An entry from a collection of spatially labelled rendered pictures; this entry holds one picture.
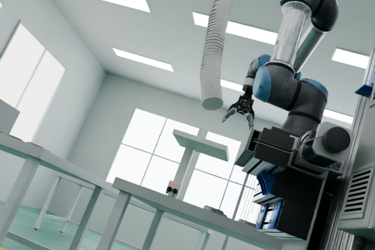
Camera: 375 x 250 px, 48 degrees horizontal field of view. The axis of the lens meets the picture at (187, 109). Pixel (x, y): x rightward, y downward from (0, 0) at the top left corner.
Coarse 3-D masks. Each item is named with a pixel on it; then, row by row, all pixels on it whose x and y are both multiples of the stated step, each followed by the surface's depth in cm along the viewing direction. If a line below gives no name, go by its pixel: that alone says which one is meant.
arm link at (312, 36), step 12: (324, 0) 160; (336, 0) 164; (324, 12) 162; (336, 12) 164; (312, 24) 170; (324, 24) 166; (312, 36) 173; (300, 48) 180; (312, 48) 177; (300, 60) 183; (300, 72) 194
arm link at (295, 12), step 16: (288, 0) 160; (304, 0) 158; (320, 0) 160; (288, 16) 158; (304, 16) 158; (288, 32) 154; (288, 48) 151; (272, 64) 148; (288, 64) 148; (256, 80) 151; (272, 80) 144; (288, 80) 146; (256, 96) 148; (272, 96) 145; (288, 96) 144
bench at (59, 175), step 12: (72, 180) 531; (108, 192) 520; (48, 204) 529; (72, 204) 604; (132, 204) 532; (144, 204) 509; (48, 216) 540; (168, 216) 501; (36, 228) 520; (60, 228) 595; (204, 228) 491; (120, 240) 580; (204, 240) 565
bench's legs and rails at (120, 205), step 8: (120, 192) 199; (120, 200) 198; (128, 200) 200; (120, 208) 197; (112, 216) 196; (120, 216) 196; (160, 216) 281; (112, 224) 195; (152, 224) 280; (104, 232) 194; (112, 232) 194; (152, 232) 278; (104, 240) 193; (112, 240) 195; (152, 240) 277; (104, 248) 192; (144, 248) 276
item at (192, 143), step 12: (180, 132) 271; (180, 144) 297; (192, 144) 282; (204, 144) 268; (216, 144) 266; (192, 156) 297; (216, 156) 292; (228, 156) 286; (180, 168) 291; (180, 180) 288; (168, 192) 282
